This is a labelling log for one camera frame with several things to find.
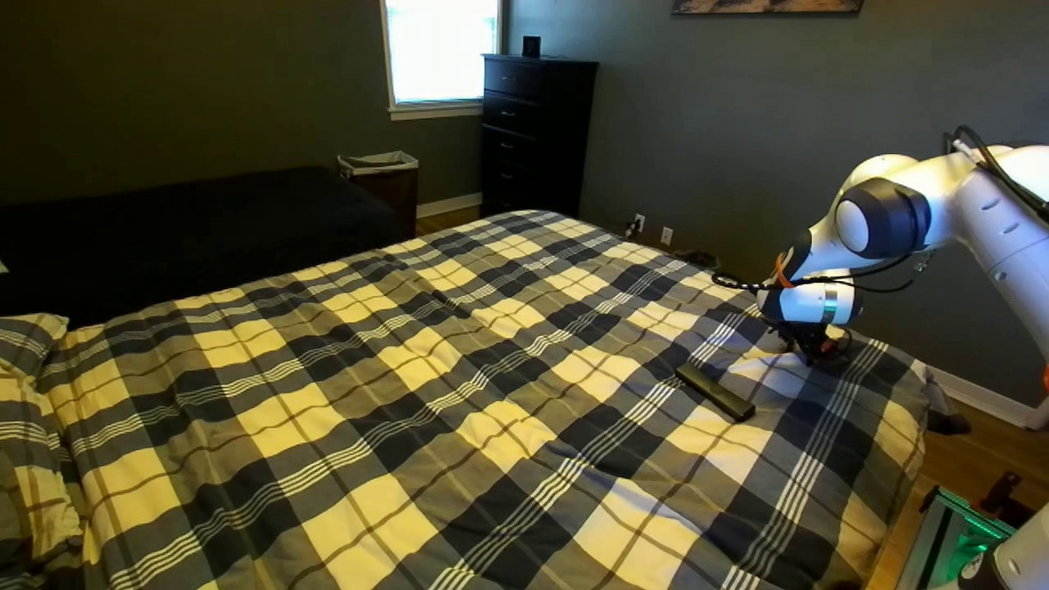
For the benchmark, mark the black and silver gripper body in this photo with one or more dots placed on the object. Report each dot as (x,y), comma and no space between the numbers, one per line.
(808,312)

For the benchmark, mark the plaid yellow grey duvet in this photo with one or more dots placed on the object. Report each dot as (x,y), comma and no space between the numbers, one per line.
(487,408)

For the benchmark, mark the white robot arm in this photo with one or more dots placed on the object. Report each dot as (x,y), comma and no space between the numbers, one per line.
(888,209)

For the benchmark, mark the black remote control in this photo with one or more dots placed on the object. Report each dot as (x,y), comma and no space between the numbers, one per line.
(718,396)

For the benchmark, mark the green and black equipment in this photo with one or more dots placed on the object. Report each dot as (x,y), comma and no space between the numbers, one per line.
(978,544)

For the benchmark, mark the tall black dresser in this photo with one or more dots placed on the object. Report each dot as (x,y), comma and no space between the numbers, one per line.
(535,123)

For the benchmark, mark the small dark object on dresser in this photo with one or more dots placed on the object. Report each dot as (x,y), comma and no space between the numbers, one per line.
(532,47)

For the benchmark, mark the dark wooden nightstand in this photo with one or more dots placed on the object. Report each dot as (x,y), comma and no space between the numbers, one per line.
(399,189)

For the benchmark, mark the bright window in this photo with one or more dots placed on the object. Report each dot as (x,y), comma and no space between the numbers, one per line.
(437,55)

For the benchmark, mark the grey items on nightstand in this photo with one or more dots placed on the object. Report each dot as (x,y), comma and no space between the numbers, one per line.
(379,162)

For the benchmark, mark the plaid pillow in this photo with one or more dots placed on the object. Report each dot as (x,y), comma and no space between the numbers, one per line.
(39,526)

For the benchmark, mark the framed wall picture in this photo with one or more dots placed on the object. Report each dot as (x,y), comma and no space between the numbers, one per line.
(765,9)

